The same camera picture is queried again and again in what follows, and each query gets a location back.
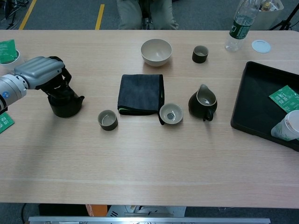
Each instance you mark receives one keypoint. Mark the dark grey folded cloth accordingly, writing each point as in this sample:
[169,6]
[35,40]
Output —
[140,93]

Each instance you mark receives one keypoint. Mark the green tea packet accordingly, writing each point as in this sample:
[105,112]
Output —
[4,123]
[285,98]
[7,51]

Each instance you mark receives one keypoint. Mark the seated person's legs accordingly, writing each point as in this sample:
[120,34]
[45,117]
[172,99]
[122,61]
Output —
[130,16]

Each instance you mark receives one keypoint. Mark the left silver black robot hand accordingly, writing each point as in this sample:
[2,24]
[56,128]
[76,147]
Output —
[39,70]

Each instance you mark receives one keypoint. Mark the white green paper cup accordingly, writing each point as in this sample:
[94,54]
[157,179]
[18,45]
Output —
[287,128]

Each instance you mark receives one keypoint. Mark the black tripod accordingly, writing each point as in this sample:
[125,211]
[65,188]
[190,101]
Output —
[284,23]

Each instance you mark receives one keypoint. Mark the small beige strainer bowl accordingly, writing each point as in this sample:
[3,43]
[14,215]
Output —
[170,113]

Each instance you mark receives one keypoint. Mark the dark brown ceramic pitcher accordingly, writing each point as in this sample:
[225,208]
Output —
[195,105]

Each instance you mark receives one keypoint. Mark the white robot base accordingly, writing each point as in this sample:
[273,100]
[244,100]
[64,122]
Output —
[144,210]

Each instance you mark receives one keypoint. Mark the white paper cup blue stripe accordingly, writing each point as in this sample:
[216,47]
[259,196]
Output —
[7,66]

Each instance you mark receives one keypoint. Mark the black plastic tray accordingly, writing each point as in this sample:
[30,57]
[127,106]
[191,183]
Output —
[254,105]

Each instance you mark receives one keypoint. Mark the white storage box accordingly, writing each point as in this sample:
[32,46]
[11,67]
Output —
[268,19]

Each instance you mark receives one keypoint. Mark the large beige bowl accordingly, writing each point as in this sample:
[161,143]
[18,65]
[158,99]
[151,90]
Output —
[156,52]

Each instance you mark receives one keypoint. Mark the black stand legs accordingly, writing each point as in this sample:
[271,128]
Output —
[10,14]

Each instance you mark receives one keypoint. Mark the aluminium rail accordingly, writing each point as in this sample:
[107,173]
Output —
[149,220]

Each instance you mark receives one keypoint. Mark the dark brown ceramic teacup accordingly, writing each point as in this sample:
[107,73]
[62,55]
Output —
[107,125]
[200,58]

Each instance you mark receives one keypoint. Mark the clear bottle with green label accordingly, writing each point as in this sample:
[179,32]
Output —
[240,25]

